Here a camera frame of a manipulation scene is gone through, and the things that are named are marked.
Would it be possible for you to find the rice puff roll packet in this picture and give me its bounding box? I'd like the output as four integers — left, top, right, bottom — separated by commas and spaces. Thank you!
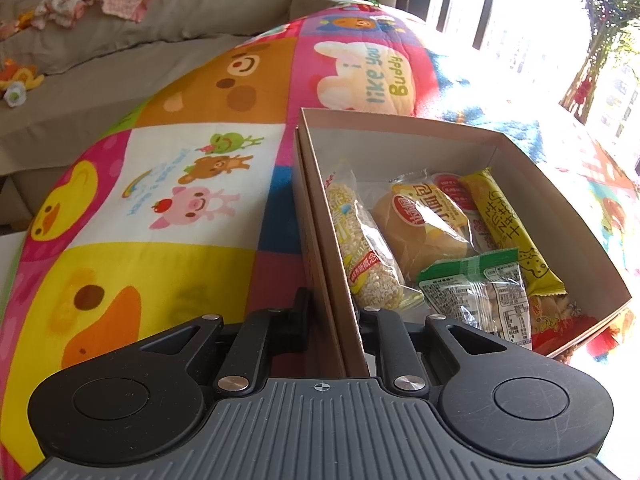
324, 159, 422, 312

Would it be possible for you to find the green white snack packet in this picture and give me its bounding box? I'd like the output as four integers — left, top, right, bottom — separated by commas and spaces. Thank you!
418, 248, 532, 349

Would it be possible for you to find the yellow small bread packet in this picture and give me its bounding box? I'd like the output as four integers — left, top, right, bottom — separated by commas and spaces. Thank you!
432, 172, 497, 252

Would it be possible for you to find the yellow long snack bar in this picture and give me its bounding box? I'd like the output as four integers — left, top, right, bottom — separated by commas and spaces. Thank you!
459, 168, 566, 296

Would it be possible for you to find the red quail egg packet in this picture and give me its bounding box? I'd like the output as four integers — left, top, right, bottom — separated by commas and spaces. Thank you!
528, 295, 598, 356

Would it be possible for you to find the white cardboard box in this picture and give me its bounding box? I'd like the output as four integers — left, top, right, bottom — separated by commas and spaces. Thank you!
293, 108, 631, 377

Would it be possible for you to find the colourful cartoon play mat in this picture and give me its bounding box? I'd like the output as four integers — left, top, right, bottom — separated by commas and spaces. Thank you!
1, 3, 639, 479

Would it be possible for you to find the beige sofa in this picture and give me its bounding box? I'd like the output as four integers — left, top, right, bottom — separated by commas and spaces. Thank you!
1, 0, 338, 226

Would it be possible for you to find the orange plush toy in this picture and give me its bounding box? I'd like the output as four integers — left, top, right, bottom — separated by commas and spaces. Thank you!
0, 58, 44, 108

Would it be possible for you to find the green potted plant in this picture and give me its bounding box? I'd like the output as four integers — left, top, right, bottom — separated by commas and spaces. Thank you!
560, 0, 639, 125

